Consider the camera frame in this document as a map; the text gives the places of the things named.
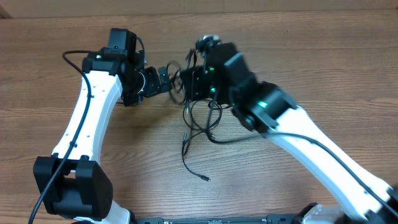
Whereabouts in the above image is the black barrel plug cable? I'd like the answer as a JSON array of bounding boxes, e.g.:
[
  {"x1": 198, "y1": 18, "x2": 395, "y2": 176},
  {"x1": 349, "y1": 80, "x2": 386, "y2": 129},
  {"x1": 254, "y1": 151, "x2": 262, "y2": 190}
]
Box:
[{"x1": 181, "y1": 102, "x2": 224, "y2": 182}]

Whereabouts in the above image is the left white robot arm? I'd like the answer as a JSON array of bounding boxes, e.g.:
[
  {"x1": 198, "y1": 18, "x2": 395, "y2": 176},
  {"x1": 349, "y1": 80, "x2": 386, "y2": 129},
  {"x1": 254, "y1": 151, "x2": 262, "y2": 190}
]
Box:
[{"x1": 33, "y1": 28, "x2": 170, "y2": 223}]

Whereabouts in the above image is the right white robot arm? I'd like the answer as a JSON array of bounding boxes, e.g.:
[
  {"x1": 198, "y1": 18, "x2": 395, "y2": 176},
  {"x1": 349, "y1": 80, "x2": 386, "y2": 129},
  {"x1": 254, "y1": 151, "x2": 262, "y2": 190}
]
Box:
[{"x1": 180, "y1": 38, "x2": 397, "y2": 223}]

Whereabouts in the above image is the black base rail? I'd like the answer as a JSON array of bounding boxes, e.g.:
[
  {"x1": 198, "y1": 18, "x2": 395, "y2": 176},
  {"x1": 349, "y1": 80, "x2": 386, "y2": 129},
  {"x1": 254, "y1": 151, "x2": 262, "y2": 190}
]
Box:
[{"x1": 131, "y1": 214, "x2": 303, "y2": 224}]

